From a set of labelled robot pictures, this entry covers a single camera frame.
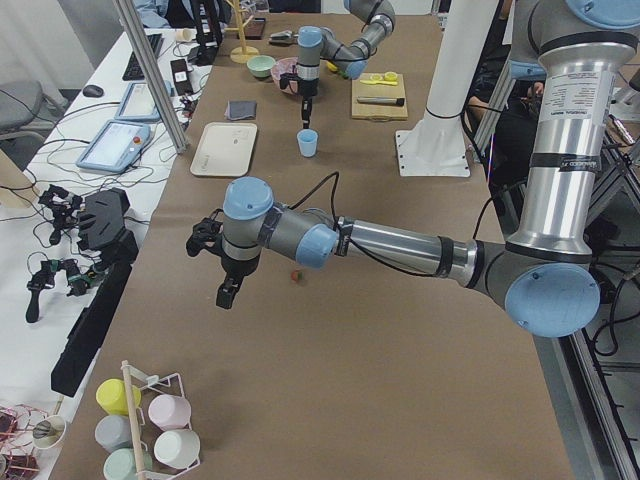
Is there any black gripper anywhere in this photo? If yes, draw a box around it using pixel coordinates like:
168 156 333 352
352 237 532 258
216 253 260 308
298 79 318 129

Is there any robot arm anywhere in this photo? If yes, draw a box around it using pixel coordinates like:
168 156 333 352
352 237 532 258
214 1 639 337
295 0 395 129

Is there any light blue plastic cup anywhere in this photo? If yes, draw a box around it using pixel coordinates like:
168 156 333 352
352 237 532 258
296 128 319 158

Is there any pile of clear ice cubes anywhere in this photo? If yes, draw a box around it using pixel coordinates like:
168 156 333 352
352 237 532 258
271 57 298 83

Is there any metal ice scoop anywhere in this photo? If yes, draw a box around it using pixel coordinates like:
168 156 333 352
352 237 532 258
269 30 298 46

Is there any wooden cup tree stand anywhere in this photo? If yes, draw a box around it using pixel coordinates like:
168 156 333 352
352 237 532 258
226 0 259 64

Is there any pink cup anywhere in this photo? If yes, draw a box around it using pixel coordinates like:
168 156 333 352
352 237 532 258
148 394 192 431

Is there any yellow cup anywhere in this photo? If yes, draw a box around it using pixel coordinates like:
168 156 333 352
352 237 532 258
95 378 128 416

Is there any white cup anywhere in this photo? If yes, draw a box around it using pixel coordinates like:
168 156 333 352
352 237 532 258
154 429 201 469

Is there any grey cup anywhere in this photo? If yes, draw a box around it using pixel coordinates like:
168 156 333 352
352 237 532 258
94 415 133 453

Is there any mint green cup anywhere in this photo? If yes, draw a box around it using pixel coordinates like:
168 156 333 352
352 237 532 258
103 448 137 480

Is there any paper cup with strainer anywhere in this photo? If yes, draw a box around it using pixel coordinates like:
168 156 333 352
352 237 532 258
32 415 67 451

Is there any pink bowl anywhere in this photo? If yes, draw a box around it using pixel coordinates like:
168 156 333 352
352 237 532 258
271 57 298 95

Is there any steel cylinder tool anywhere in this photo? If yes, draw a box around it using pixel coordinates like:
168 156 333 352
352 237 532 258
356 96 405 107

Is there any mint green bowl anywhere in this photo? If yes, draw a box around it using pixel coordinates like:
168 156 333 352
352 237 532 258
246 55 276 79

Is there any wooden cutting board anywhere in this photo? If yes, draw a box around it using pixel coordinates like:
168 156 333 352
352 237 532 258
351 71 408 121

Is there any grey folded cloth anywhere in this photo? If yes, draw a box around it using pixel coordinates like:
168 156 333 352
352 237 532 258
225 100 257 121

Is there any cream rabbit tray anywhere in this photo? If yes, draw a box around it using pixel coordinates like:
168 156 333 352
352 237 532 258
190 122 258 177

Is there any far teach pendant tablet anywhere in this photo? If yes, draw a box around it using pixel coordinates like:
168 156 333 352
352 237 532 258
114 81 160 123

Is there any teach pendant tablet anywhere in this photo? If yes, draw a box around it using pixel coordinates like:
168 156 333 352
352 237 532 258
76 120 151 173
114 81 160 123

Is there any black keyboard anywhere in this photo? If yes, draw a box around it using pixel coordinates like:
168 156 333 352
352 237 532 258
121 32 165 82

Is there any near teach pendant tablet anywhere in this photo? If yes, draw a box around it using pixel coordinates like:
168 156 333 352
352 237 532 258
76 120 151 173

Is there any black computer mouse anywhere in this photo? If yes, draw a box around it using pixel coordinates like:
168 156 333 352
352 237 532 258
82 84 104 98

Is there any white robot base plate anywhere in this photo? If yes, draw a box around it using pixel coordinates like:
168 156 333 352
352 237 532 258
394 130 471 178

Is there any white wire cup rack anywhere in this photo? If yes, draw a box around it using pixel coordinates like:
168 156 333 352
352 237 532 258
121 360 201 479

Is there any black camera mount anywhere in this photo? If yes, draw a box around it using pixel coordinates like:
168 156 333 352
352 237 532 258
51 188 139 397

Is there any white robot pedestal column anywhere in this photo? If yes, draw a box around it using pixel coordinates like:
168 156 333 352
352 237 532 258
409 0 499 137

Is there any aluminium frame post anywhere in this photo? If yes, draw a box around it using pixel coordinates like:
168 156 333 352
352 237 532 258
113 0 188 154

